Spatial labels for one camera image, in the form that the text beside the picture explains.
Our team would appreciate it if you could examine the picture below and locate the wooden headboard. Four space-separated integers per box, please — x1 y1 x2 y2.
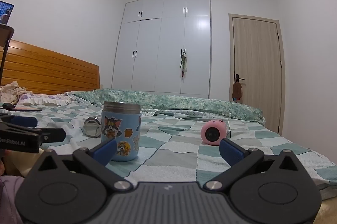
0 39 101 95

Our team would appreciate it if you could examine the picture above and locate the laptop screen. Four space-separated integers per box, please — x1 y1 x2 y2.
0 1 15 25

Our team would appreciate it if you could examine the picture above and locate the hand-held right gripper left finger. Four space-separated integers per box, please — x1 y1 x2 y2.
34 139 134 192

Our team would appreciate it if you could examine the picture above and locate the green hanging ornament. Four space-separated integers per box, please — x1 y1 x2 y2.
179 52 189 78

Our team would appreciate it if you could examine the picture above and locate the flat dark tablet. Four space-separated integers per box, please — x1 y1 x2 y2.
0 107 43 112

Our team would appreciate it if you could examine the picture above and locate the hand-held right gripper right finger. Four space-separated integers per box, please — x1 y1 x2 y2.
205 138 303 192

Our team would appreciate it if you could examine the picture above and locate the white wardrobe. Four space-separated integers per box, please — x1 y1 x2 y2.
112 0 211 99

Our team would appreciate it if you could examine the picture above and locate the pink cup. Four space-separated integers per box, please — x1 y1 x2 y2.
201 119 231 146

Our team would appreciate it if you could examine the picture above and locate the checkered bedsheet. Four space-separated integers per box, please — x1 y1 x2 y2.
0 101 337 188

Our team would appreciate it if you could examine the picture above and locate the purple floral pillow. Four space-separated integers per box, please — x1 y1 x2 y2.
16 92 77 106

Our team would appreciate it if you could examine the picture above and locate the crumpled cream cloth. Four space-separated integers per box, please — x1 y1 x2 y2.
0 80 34 105

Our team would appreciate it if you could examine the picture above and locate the person's left forearm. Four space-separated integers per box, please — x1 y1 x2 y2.
0 175 26 224

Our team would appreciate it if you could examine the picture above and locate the beige wooden door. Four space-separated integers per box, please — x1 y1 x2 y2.
228 13 286 135

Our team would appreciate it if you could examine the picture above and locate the black stand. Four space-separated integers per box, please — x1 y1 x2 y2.
0 24 15 88

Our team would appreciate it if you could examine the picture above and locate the brown hanging pouch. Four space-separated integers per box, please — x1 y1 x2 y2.
232 81 243 101

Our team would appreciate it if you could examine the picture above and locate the green floral blanket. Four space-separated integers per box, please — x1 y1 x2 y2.
65 88 265 125

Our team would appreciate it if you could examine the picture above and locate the blue cartoon cup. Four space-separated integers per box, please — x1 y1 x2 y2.
101 101 142 162

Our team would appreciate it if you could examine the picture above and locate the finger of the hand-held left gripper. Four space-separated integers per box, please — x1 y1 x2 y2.
9 116 38 128
39 127 66 147

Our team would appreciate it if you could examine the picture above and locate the steel cup lid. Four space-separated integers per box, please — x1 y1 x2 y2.
83 116 102 138

